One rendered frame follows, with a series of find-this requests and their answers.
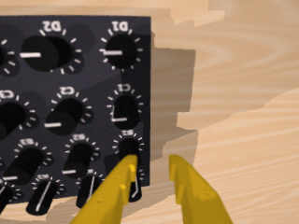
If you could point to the black knob box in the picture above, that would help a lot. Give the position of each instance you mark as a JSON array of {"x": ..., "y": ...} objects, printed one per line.
[{"x": 81, "y": 94}]

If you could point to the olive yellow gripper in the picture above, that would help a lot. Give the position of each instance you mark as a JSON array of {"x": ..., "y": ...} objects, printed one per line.
[{"x": 200, "y": 203}]

